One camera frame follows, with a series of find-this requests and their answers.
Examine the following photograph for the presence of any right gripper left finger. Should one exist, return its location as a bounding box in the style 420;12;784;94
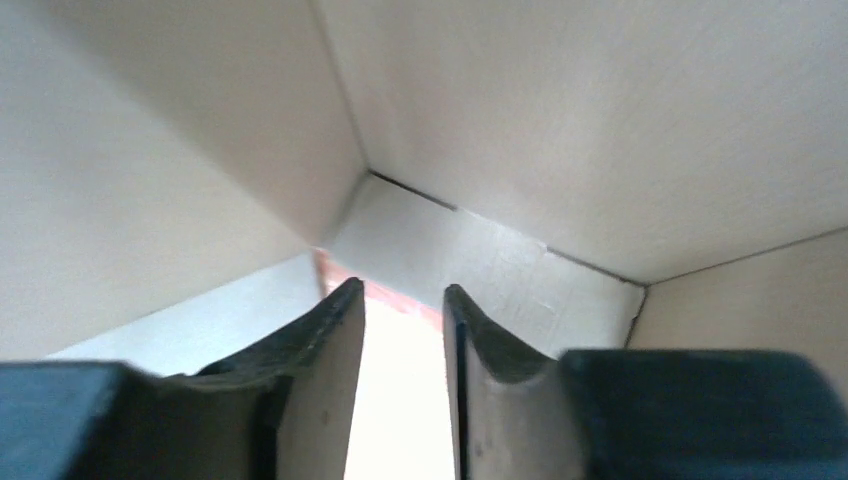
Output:
1;277;365;479

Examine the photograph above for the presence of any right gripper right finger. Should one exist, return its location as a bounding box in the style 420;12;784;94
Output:
443;284;847;479

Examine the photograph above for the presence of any cardboard box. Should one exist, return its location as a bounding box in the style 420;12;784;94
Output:
1;1;847;382

